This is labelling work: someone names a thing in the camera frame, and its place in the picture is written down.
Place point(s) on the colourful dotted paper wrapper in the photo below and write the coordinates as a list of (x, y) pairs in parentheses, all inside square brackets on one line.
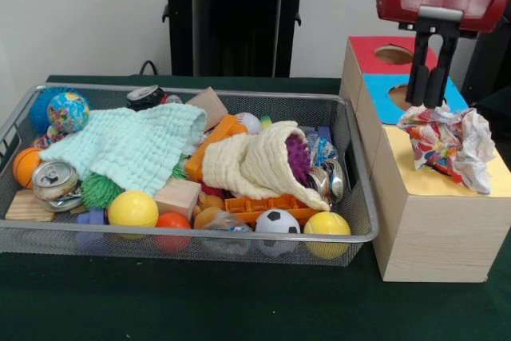
[(451, 145)]

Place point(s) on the grey mesh bin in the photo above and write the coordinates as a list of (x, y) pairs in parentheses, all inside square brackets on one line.
[(351, 181)]

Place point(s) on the small red ball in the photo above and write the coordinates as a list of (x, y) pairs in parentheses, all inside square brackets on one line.
[(172, 221)]

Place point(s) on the small orange basketball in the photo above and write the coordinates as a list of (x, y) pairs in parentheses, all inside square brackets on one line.
[(24, 167)]

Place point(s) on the yellow ball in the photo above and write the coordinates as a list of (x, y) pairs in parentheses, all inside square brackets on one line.
[(133, 209), (327, 223)]

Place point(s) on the mint green cloth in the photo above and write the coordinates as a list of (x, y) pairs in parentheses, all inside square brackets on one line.
[(131, 145)]

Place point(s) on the globe print ball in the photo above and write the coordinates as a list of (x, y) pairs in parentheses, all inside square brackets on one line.
[(68, 111)]

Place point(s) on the blue spiky ball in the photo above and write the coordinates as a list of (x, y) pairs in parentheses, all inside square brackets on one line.
[(38, 107)]

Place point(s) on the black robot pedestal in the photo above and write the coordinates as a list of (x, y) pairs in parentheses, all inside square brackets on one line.
[(235, 17)]

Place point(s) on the wooden cube block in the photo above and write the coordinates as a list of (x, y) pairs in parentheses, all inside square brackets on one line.
[(207, 105)]

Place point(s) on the small soccer ball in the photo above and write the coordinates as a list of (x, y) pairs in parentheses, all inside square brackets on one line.
[(277, 221)]

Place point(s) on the wooden box with three holes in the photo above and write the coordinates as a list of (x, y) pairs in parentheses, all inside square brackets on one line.
[(439, 237)]

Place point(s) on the cream cloth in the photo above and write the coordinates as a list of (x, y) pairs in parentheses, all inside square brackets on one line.
[(247, 161)]

